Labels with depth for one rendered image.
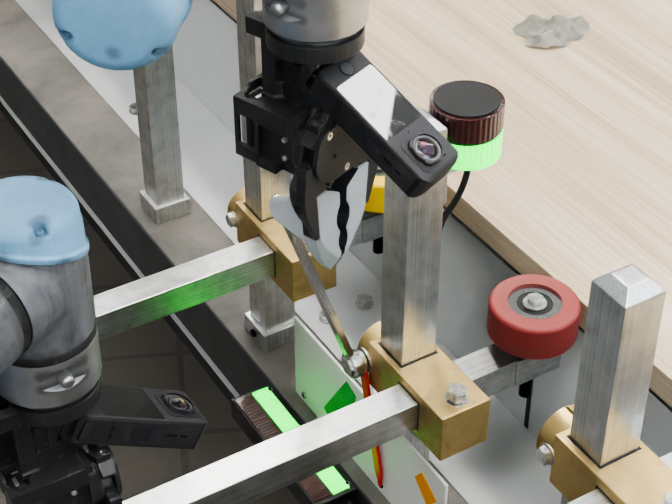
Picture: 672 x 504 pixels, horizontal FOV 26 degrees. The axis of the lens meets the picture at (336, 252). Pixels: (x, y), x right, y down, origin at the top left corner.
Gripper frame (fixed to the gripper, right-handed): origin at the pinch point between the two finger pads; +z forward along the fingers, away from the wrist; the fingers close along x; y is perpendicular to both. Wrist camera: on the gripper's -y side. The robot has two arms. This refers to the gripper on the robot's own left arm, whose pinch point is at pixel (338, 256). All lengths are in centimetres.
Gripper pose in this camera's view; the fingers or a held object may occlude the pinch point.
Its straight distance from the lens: 114.5
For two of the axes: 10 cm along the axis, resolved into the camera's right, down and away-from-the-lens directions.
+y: -7.8, -3.8, 4.9
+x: -6.3, 4.8, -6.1
